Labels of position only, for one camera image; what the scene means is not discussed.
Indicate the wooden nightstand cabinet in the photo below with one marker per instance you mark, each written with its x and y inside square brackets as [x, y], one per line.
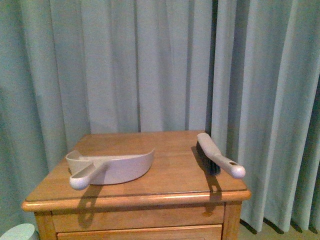
[175, 199]

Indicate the beige hand brush black bristles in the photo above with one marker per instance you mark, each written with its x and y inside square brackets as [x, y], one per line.
[214, 161]

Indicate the light teal curtain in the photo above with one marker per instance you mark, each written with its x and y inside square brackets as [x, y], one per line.
[245, 71]

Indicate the white round bin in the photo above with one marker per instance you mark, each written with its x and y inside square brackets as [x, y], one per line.
[25, 231]

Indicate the beige plastic dustpan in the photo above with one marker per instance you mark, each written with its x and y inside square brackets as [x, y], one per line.
[106, 169]

